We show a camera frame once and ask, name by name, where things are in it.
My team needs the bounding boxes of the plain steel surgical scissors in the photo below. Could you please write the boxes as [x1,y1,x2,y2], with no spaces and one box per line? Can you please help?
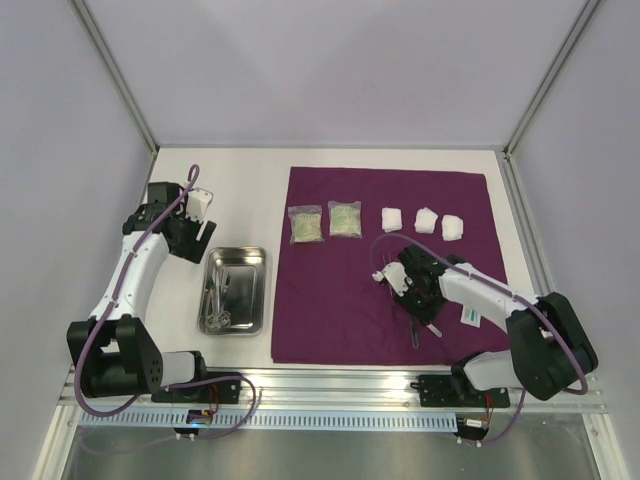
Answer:
[204,280,230,330]

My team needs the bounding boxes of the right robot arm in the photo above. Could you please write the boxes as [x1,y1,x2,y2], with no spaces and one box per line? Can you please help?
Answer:
[378,245,598,405]

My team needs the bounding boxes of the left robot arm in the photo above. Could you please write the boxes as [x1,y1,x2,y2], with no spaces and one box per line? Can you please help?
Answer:
[66,182,216,401]

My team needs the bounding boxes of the purple surgical drape cloth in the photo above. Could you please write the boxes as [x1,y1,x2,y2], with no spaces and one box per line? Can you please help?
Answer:
[271,167,508,366]

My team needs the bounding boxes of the white green alcohol wipe packet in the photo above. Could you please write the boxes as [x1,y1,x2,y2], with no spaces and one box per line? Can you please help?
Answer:
[460,307,482,328]

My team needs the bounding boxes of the middle white gauze pad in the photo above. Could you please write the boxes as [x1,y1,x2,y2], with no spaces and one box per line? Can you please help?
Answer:
[414,207,439,234]

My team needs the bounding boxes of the white gauze pad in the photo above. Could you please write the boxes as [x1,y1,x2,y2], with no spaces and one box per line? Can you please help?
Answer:
[414,207,439,234]
[441,214,464,242]
[381,207,403,233]

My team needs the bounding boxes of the right white gauze pad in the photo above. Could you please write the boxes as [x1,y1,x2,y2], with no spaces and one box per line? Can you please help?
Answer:
[441,214,464,242]

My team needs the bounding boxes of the stainless steel instrument tray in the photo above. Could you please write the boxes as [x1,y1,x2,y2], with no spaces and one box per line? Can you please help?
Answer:
[197,246,267,336]

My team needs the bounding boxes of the left white gauze pad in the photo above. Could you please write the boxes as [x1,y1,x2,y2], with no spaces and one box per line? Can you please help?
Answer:
[381,207,403,233]

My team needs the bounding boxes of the right green gauze packet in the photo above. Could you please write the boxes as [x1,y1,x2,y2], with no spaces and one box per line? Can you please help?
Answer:
[328,201,362,238]

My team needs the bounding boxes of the green gauze packet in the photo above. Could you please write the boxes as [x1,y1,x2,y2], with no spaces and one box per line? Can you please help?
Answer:
[287,205,323,244]
[328,201,362,238]

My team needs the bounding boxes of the left green gauze packet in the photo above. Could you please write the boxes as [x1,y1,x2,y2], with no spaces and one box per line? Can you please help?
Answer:
[287,205,323,244]

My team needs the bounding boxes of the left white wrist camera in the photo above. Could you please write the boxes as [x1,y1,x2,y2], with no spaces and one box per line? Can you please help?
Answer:
[185,188,213,222]

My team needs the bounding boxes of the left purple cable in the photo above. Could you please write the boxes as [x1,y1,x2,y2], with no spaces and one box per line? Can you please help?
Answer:
[73,164,258,443]

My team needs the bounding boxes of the purple cable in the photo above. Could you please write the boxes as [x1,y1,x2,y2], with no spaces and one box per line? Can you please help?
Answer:
[368,232,590,448]
[73,164,258,443]

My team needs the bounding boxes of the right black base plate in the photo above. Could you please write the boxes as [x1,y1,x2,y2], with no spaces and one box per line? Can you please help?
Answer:
[410,374,511,408]

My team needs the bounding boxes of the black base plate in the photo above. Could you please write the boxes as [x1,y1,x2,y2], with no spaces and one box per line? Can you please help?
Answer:
[410,374,511,408]
[151,371,241,405]

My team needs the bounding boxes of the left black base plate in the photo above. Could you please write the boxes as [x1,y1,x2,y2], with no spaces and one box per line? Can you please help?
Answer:
[151,371,241,405]

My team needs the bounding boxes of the aluminium mounting rail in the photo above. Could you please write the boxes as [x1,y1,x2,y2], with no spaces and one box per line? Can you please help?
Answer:
[57,367,607,413]

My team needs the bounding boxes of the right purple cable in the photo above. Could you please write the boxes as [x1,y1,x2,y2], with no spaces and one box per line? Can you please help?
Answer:
[368,232,590,448]

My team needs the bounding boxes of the white slotted cable duct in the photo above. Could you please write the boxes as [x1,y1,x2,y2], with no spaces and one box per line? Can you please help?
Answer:
[78,408,458,433]

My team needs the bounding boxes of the right aluminium frame post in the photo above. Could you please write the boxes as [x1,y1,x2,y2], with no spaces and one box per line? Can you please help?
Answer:
[502,0,604,158]

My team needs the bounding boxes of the aluminium frame post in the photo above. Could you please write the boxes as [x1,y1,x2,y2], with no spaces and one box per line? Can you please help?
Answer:
[68,0,159,157]
[502,0,604,158]

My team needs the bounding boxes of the left aluminium frame post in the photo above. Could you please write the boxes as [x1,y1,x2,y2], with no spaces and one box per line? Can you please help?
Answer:
[68,0,159,157]

